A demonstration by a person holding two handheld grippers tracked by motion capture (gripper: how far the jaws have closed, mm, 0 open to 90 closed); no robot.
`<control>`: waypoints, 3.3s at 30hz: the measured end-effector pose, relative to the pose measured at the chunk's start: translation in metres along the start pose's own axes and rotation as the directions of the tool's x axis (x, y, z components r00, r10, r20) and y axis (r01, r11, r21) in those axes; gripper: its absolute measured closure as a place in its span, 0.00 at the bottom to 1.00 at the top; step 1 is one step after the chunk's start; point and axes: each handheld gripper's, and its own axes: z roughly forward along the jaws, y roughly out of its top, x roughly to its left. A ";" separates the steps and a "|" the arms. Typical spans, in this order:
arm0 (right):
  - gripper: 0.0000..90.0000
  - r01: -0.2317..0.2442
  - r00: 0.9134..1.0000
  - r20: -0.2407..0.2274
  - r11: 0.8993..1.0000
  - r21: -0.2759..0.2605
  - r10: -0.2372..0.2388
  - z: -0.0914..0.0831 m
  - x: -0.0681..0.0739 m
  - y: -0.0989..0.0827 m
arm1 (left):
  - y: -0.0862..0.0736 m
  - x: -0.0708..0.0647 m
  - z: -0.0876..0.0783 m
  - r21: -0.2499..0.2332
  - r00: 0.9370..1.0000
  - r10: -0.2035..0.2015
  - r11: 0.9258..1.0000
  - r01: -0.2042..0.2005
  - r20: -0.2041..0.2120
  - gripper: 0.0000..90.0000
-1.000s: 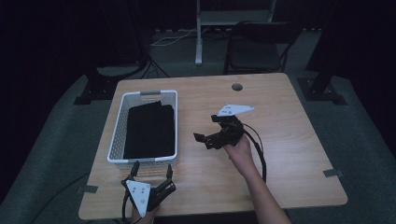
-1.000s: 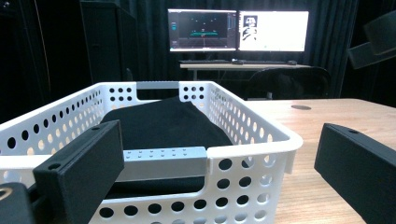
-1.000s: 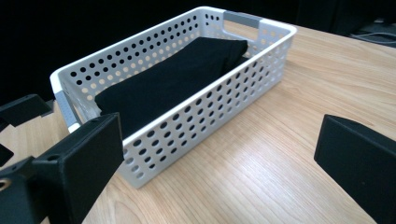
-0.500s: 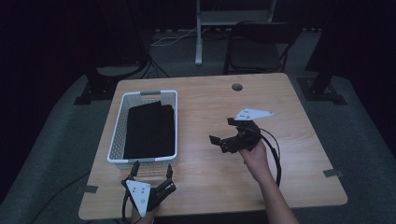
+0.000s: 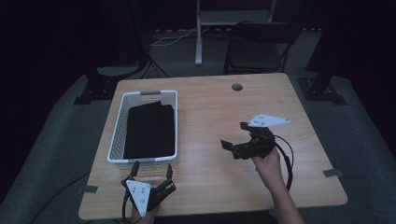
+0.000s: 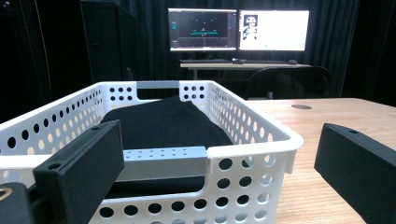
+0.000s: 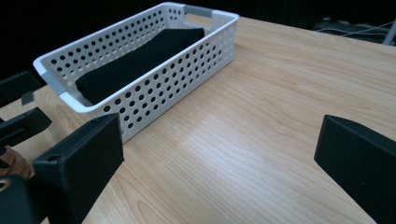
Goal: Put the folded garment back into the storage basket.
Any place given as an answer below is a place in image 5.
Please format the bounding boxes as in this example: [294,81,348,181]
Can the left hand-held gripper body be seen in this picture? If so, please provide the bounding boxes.
[120,177,177,217]

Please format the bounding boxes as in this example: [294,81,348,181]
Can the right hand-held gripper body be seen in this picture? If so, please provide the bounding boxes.
[232,112,292,161]

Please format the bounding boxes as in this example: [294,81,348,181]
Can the white perforated plastic basket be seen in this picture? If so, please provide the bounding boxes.
[106,89,179,170]

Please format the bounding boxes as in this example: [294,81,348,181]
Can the black cloth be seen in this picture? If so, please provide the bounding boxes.
[122,100,177,161]

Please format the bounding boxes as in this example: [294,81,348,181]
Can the person's left hand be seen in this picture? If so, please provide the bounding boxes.
[132,203,161,224]

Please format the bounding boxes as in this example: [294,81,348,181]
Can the person's right hand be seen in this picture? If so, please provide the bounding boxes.
[250,147,286,192]

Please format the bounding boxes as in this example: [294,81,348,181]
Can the grey tape strip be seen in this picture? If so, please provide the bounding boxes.
[322,168,345,178]
[76,184,99,195]

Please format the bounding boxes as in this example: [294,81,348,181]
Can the black folding chair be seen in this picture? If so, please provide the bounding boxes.
[222,20,301,77]

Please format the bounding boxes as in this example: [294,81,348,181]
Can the black stand base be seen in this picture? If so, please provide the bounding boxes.
[296,0,348,106]
[73,61,149,106]

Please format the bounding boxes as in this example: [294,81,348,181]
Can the black tripod legs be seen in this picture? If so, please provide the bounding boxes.
[139,55,172,80]

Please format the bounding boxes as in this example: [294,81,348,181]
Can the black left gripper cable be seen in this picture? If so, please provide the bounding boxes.
[121,188,133,224]

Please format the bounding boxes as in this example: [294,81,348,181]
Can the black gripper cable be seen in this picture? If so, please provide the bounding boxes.
[274,134,295,192]
[121,188,133,224]

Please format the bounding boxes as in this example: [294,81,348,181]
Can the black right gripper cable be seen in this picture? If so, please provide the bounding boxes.
[274,134,295,192]

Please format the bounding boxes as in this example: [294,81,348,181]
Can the black floor cable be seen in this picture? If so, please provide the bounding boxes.
[30,172,92,224]

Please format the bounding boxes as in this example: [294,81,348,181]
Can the white metal desk frame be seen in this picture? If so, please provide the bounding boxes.
[194,0,278,66]

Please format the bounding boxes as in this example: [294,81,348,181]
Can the white floor cable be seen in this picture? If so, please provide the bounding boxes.
[149,27,200,48]

